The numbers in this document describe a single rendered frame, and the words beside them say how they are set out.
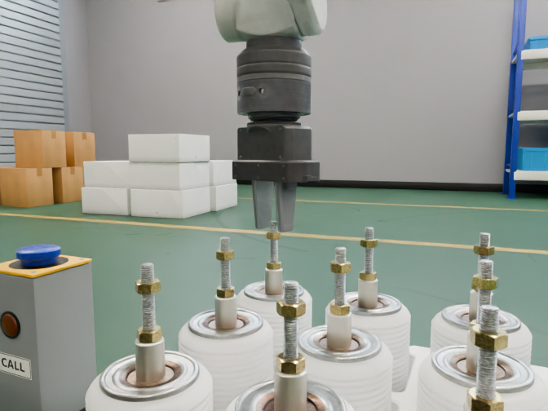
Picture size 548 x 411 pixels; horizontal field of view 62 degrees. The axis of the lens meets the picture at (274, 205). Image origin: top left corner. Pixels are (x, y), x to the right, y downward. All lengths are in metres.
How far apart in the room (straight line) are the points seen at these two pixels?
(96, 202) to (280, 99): 2.91
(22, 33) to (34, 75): 0.50
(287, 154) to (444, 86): 4.97
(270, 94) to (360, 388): 0.31
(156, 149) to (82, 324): 2.55
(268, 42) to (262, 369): 0.34
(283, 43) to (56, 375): 0.41
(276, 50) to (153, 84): 6.26
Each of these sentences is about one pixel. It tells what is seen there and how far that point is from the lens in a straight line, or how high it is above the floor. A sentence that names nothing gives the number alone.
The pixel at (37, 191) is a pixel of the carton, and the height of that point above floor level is 0.12.
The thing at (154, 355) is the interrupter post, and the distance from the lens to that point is 0.37.
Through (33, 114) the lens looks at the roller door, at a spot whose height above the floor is 0.90.
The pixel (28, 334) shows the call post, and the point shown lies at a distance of 0.49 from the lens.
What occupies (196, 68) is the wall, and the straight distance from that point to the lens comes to 6.40.
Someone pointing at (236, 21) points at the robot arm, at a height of 0.57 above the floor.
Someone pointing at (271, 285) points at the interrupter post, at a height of 0.26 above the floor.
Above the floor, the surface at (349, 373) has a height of 0.25.
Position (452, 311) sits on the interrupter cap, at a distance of 0.54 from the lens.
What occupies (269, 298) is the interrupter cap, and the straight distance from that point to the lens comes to 0.54.
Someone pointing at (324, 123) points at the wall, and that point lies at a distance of 5.61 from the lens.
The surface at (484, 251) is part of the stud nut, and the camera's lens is 0.51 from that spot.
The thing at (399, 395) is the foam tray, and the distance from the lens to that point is 0.51.
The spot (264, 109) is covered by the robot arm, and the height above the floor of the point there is 0.47.
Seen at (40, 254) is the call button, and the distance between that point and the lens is 0.50.
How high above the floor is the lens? 0.42
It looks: 7 degrees down
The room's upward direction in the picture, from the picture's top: straight up
